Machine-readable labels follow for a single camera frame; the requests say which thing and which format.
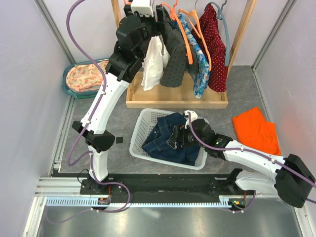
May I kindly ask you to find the orange hanger of grey skirt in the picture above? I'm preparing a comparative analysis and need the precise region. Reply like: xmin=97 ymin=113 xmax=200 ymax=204
xmin=160 ymin=0 xmax=193 ymax=65

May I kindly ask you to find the white pleated skirt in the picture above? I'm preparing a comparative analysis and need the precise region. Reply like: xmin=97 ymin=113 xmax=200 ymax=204
xmin=141 ymin=36 xmax=170 ymax=91

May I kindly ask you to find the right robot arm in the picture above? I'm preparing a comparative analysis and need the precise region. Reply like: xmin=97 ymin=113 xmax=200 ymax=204
xmin=167 ymin=118 xmax=316 ymax=208

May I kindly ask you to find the blue-grey hanger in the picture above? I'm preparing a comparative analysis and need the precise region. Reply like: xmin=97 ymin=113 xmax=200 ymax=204
xmin=204 ymin=0 xmax=231 ymax=67

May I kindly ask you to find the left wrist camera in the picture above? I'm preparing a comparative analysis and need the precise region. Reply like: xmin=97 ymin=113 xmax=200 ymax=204
xmin=123 ymin=0 xmax=154 ymax=17

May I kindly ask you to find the teal basket with floral cloth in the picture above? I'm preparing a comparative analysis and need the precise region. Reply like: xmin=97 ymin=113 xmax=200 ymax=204
xmin=62 ymin=61 xmax=103 ymax=99

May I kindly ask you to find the orange hanger of floral skirt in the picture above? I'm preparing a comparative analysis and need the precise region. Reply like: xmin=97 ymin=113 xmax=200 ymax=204
xmin=178 ymin=8 xmax=212 ymax=71

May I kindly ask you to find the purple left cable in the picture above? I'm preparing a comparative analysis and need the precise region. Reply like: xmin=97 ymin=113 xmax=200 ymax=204
xmin=45 ymin=0 xmax=134 ymax=225

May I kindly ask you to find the grey dotted skirt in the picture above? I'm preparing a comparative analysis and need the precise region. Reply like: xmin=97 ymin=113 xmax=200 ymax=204
xmin=156 ymin=5 xmax=189 ymax=88

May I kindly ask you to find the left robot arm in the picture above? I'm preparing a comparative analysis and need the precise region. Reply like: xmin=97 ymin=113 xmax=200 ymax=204
xmin=73 ymin=12 xmax=159 ymax=181

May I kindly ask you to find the small black square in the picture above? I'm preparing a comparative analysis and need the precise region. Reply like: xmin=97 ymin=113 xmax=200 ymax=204
xmin=116 ymin=137 xmax=123 ymax=144

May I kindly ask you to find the orange folded cloth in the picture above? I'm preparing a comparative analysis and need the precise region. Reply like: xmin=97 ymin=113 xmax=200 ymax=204
xmin=232 ymin=107 xmax=281 ymax=156

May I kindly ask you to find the red polka dot skirt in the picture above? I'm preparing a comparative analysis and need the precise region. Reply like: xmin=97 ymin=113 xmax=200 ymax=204
xmin=199 ymin=4 xmax=228 ymax=92

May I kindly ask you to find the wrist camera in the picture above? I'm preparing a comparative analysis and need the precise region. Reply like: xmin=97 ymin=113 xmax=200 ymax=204
xmin=123 ymin=0 xmax=154 ymax=17
xmin=184 ymin=110 xmax=198 ymax=122

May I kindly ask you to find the white plastic laundry basket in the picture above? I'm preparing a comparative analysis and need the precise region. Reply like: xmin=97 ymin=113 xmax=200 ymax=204
xmin=129 ymin=108 xmax=207 ymax=170

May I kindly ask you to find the blue floral skirt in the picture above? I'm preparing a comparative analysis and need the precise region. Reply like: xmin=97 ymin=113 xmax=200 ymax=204
xmin=178 ymin=14 xmax=210 ymax=99

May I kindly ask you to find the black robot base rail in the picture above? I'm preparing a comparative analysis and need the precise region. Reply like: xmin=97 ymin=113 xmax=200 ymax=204
xmin=79 ymin=168 xmax=257 ymax=198

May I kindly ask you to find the dark blue denim skirt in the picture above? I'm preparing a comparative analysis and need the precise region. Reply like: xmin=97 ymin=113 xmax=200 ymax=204
xmin=142 ymin=113 xmax=200 ymax=166

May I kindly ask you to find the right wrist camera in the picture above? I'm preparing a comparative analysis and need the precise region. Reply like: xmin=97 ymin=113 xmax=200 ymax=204
xmin=184 ymin=110 xmax=198 ymax=122

